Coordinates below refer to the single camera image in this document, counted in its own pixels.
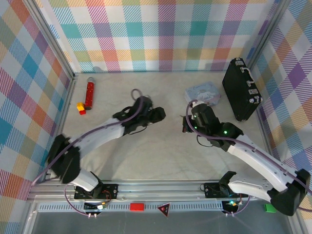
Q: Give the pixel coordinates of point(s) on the clear plastic bag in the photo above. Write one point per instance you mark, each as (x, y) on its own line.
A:
(202, 91)

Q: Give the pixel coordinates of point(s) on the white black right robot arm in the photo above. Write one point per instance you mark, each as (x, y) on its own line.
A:
(256, 158)

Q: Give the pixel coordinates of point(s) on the black briefcase with metal fittings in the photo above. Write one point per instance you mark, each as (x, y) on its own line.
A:
(240, 95)

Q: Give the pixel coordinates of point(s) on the red tube with silver cap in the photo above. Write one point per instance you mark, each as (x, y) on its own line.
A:
(89, 95)

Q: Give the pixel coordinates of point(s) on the red toy block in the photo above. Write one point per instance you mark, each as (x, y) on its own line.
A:
(83, 112)

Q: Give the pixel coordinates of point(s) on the yellow toy block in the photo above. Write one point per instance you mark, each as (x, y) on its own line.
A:
(80, 106)

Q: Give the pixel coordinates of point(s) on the red black triangle sticker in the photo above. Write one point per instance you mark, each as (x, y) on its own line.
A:
(163, 209)

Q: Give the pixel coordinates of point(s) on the red rectangular block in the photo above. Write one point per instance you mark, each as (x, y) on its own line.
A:
(137, 207)

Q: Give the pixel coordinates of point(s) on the green block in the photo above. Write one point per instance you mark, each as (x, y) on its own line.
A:
(268, 208)

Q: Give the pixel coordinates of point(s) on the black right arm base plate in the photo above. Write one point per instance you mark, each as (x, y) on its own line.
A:
(212, 190)

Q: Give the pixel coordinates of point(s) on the aluminium frame rail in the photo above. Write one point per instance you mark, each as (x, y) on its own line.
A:
(158, 189)

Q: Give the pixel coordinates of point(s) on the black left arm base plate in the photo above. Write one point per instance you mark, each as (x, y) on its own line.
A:
(111, 190)

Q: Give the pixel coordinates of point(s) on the aluminium frame post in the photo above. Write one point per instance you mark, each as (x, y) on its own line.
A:
(52, 41)
(268, 31)

